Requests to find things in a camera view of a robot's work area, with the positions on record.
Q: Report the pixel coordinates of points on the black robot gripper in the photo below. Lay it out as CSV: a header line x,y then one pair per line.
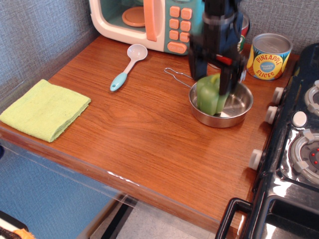
x,y
233,69

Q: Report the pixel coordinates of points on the green toy bell pepper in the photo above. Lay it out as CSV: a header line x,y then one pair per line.
x,y
209,100

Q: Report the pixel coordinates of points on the white stove knob top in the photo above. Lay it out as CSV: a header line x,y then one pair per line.
x,y
277,95

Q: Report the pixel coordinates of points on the white stove knob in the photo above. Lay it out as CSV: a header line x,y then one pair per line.
x,y
270,114
277,95
255,159

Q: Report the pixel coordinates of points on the green folded rag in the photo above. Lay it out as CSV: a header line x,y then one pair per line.
x,y
45,111

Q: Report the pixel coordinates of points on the tomato sauce can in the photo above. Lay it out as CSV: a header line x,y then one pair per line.
x,y
244,32

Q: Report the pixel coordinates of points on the small steel pan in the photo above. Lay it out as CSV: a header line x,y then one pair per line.
x,y
238,103

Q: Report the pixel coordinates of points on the pineapple slices can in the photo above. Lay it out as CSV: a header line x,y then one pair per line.
x,y
269,55

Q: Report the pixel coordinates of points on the teal toy microwave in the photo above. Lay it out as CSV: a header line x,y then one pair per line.
x,y
168,23

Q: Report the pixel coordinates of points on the white stove knob middle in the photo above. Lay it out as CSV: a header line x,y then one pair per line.
x,y
270,114

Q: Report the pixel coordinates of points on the white and teal toy spoon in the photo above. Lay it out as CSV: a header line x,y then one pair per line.
x,y
135,52

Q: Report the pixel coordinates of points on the white stove knob bottom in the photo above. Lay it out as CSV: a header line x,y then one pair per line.
x,y
255,159

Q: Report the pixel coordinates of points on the orange microwave turntable plate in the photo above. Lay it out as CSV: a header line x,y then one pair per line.
x,y
134,17

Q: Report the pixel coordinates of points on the black toy stove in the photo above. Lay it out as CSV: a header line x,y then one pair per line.
x,y
285,201

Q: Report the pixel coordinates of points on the orange object bottom left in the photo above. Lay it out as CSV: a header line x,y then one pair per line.
x,y
24,234

